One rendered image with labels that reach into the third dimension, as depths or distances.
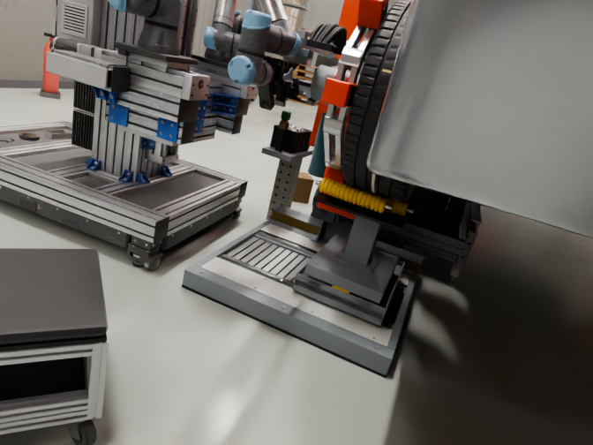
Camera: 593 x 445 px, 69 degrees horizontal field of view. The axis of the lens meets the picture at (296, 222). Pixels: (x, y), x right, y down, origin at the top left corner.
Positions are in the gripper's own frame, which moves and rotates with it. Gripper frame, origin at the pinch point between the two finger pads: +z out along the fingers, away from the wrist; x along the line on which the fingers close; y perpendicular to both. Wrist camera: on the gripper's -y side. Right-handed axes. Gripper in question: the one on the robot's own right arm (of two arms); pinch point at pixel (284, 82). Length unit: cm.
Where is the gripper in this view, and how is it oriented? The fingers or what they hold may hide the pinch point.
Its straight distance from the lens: 157.8
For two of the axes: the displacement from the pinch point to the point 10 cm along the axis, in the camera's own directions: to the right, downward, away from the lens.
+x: -9.1, -3.4, 2.5
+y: 2.4, -9.0, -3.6
